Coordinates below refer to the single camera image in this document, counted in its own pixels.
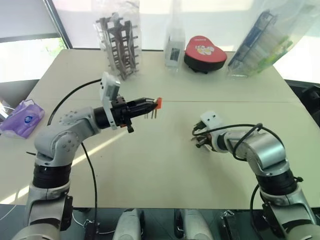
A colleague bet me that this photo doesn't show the black equipment beside table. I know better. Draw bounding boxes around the black equipment beside table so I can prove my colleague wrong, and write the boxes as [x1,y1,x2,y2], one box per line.
[284,79,320,120]

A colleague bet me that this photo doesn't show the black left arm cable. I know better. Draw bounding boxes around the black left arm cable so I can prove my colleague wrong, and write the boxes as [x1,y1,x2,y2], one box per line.
[47,78,103,210]

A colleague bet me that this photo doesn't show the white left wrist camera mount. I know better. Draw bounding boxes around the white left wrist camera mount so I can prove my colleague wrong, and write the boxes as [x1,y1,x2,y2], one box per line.
[99,71,121,131]

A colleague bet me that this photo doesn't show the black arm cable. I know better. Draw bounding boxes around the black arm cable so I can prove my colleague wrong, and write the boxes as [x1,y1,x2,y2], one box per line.
[47,78,103,210]
[206,122,284,219]

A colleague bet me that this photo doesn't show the clear bag with blue case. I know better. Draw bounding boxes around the clear bag with blue case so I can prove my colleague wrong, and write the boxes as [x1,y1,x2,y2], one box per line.
[226,0,320,81]

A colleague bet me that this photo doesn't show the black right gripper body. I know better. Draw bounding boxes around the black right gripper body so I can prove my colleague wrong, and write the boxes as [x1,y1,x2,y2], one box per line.
[196,124,217,152]

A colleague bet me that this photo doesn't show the bagged brown toy tracks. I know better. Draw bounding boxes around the bagged brown toy tracks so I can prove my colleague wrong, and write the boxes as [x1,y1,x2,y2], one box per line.
[93,0,144,81]

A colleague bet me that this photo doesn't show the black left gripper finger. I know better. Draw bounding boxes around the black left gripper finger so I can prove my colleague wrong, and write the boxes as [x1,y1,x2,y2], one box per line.
[136,96,157,106]
[136,102,161,117]

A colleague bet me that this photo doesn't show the red heart-shaped tin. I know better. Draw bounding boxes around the red heart-shaped tin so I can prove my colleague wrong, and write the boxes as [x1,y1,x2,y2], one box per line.
[183,35,228,75]

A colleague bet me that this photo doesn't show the black bracket block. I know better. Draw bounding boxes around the black bracket block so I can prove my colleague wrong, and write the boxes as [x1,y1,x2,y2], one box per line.
[219,211,237,240]
[84,219,101,240]

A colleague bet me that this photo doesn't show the purple tissue pack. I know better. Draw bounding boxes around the purple tissue pack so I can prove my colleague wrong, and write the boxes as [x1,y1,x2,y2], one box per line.
[0,98,46,140]

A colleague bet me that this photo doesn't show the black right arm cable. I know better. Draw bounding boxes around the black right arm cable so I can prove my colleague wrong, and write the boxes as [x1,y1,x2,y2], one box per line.
[206,122,284,219]

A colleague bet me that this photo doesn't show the silver rounded robot leg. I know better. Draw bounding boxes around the silver rounded robot leg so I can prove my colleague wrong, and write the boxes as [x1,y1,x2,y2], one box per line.
[113,208,145,240]
[174,208,211,240]

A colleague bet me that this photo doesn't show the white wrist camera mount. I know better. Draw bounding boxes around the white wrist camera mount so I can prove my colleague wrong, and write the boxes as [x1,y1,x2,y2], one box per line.
[199,109,225,153]
[99,71,121,131]

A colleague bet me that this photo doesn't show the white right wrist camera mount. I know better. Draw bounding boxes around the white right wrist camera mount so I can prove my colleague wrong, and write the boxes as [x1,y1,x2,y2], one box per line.
[199,109,225,153]

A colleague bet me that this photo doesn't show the dark window frame post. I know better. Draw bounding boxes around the dark window frame post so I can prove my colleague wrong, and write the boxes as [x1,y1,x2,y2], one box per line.
[43,0,74,50]

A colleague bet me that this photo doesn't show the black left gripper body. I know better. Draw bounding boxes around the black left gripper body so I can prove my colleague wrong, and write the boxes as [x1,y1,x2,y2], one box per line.
[111,96,139,134]

